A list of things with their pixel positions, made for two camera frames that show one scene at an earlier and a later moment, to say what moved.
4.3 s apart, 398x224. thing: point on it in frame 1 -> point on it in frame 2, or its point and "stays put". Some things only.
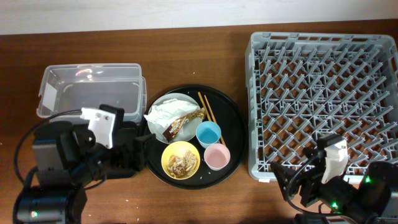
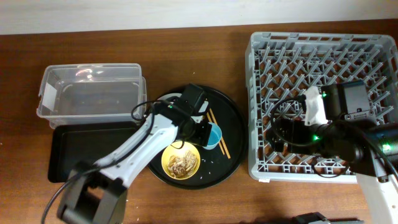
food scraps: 182,163 stays put
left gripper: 150,145 -> 203,137
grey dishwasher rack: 301,86 stays put
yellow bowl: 180,160 stays put
